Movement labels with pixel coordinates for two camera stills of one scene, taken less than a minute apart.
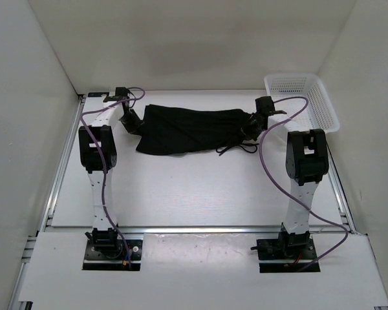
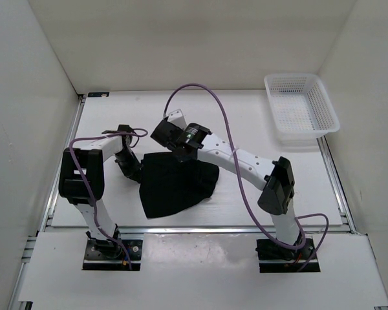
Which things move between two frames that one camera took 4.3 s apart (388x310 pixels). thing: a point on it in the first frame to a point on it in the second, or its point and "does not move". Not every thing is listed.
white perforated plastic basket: x=303 y=97 does not move
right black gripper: x=246 y=130 to x=184 y=161
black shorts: x=171 y=130 to x=167 y=183
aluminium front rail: x=200 y=230 does not move
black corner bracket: x=97 y=94 does not move
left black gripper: x=134 y=127 to x=130 y=172
